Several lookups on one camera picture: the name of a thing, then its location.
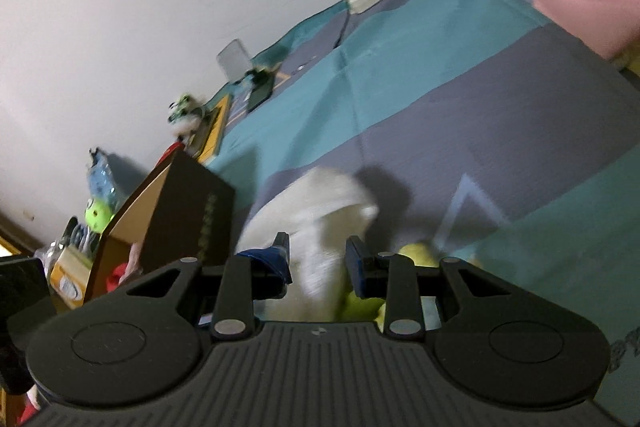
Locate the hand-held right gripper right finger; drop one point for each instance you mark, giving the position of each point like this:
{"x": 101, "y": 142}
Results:
{"x": 356, "y": 262}

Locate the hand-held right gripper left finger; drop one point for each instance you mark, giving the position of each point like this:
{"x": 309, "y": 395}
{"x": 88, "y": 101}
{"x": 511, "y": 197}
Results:
{"x": 280, "y": 254}

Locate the white plush toy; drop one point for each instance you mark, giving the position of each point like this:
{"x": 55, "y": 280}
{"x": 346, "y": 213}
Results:
{"x": 310, "y": 217}

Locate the brown cardboard box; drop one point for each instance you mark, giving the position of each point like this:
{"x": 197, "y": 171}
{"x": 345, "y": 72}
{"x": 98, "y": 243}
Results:
{"x": 200, "y": 217}

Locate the red soft cloth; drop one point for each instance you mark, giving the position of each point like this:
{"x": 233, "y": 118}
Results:
{"x": 116, "y": 278}

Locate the pink soft toy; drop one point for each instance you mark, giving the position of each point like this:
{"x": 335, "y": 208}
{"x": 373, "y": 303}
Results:
{"x": 136, "y": 259}

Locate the yellow tissue box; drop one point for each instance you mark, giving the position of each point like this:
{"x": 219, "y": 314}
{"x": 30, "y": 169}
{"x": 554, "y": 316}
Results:
{"x": 70, "y": 279}

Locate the grey striped cloth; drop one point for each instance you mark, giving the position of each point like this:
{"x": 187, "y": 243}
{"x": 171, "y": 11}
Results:
{"x": 77, "y": 237}

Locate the green frog plush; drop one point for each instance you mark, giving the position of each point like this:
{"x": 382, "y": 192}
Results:
{"x": 97, "y": 214}

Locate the yellow flat box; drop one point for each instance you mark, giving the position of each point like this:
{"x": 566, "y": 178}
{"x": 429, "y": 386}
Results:
{"x": 215, "y": 127}

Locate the red plush cylinder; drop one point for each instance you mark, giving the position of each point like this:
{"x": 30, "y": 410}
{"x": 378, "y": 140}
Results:
{"x": 169, "y": 153}

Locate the black smartphone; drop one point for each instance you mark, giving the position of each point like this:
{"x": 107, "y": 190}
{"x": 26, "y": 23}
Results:
{"x": 261, "y": 91}

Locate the panda plush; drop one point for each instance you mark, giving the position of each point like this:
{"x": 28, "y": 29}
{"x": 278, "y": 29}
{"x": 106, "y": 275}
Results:
{"x": 185, "y": 114}

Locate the teal and grey bed sheet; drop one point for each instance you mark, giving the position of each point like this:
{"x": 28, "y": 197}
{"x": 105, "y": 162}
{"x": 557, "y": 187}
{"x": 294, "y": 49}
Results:
{"x": 450, "y": 107}

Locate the cream blanket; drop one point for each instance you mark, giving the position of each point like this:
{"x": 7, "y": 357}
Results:
{"x": 630, "y": 64}

